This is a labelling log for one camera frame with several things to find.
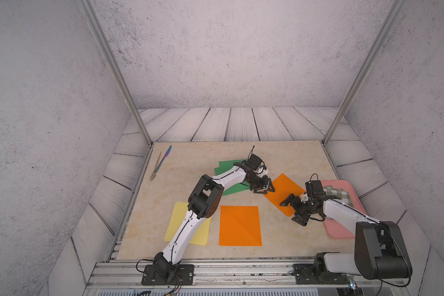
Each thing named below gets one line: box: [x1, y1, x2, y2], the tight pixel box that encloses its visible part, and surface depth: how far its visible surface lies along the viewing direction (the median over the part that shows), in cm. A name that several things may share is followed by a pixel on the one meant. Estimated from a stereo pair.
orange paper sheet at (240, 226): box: [218, 205, 263, 247], surface depth 88 cm
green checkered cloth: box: [323, 185, 354, 208], surface depth 98 cm
